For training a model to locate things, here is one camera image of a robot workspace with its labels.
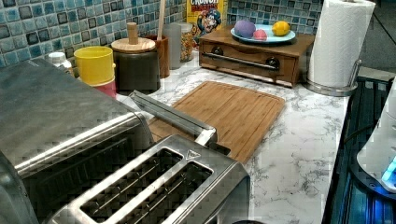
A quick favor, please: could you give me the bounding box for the glass oven door with handle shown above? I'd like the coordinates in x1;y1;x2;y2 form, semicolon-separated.
130;91;231;156

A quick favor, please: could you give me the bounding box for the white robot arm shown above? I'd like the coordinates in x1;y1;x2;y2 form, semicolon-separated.
357;81;396;193

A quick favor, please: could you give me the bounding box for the stainless steel toaster oven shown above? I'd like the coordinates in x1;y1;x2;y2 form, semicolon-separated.
0;59;153;224

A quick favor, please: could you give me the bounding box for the bamboo cutting board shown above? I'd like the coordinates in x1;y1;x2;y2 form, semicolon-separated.
147;80;286;164

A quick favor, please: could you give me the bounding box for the clear cereal jar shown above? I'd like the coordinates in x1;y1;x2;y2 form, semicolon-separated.
177;22;192;63

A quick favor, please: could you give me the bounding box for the wooden drawer box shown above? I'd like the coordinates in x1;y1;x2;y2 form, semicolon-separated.
199;25;315;88

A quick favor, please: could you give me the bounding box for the stainless steel two-slot toaster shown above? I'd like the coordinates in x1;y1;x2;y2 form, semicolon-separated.
47;134;250;224

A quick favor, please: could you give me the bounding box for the brown utensil holder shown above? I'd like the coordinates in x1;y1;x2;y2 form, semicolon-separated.
148;35;170;78

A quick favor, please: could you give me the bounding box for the black canister with wooden lid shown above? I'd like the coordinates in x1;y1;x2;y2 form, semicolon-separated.
111;22;160;95

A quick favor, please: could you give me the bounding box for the frosted plastic container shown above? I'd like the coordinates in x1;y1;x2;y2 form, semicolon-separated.
163;23;181;70

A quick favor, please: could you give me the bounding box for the pink plastic cup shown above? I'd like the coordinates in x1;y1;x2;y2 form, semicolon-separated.
93;78;117;98

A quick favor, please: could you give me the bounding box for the purple toy fruit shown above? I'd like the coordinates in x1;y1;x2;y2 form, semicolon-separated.
234;21;256;38

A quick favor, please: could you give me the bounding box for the yellow cereal box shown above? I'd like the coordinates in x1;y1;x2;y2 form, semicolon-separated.
186;0;228;48

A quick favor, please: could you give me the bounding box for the red toy strawberry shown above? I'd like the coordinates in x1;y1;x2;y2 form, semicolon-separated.
253;29;267;40

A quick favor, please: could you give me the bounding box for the light blue plate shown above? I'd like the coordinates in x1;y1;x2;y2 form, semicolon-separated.
231;24;296;44

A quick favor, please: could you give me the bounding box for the yellow toy lemon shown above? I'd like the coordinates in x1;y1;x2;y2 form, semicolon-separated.
272;21;290;36

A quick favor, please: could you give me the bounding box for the metal paper towel holder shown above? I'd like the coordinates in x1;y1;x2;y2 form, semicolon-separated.
303;59;362;97

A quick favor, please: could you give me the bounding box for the white capped bottle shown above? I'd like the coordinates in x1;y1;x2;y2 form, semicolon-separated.
49;52;74;77

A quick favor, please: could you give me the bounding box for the white paper towel roll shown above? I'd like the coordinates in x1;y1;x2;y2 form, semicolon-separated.
307;0;375;88

